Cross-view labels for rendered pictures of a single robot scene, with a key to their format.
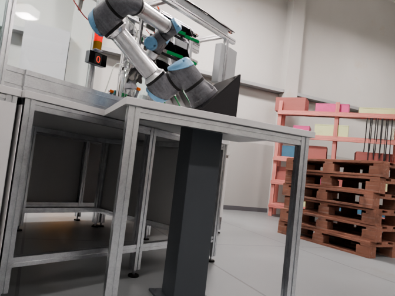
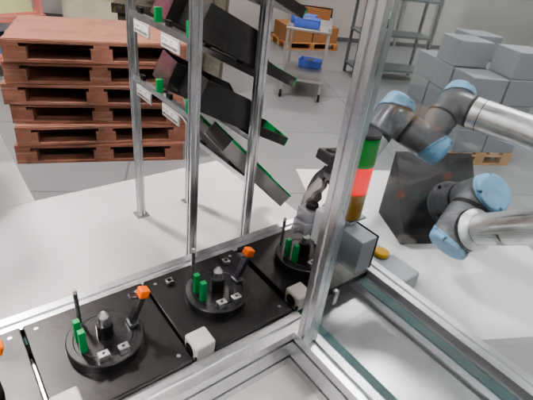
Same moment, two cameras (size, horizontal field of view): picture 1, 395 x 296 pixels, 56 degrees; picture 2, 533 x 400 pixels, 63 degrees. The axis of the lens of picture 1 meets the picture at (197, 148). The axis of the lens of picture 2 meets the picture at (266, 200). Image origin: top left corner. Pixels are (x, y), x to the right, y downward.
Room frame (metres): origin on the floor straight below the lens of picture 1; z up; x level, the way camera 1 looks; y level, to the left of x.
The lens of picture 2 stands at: (2.18, 1.32, 1.66)
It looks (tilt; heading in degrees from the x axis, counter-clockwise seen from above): 31 degrees down; 280
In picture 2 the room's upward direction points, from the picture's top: 7 degrees clockwise
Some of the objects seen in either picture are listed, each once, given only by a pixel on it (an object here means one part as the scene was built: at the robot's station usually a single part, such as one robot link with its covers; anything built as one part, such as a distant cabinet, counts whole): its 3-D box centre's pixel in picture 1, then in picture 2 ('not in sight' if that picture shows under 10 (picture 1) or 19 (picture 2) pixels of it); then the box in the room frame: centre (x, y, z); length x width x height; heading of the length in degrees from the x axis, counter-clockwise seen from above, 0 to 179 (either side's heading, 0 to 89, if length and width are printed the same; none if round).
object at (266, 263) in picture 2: not in sight; (301, 261); (2.22, 0.45, 0.96); 0.24 x 0.24 x 0.02; 51
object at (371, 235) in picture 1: (348, 203); (103, 87); (4.20, -1.77, 0.46); 1.29 x 0.89 x 0.92; 31
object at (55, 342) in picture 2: not in sight; (104, 327); (2.54, 0.84, 1.01); 0.24 x 0.24 x 0.13; 51
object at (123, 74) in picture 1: (125, 82); not in sight; (3.19, 0.69, 1.32); 0.14 x 0.14 x 0.38
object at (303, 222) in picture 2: (130, 83); (307, 217); (2.23, 0.46, 1.10); 0.08 x 0.04 x 0.07; 51
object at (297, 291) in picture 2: not in sight; (297, 296); (2.21, 0.59, 0.97); 0.05 x 0.05 x 0.04; 51
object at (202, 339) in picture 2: not in sight; (217, 281); (2.38, 0.65, 1.01); 0.24 x 0.24 x 0.13; 51
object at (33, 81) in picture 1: (106, 103); not in sight; (1.91, 0.50, 0.91); 0.89 x 0.06 x 0.11; 141
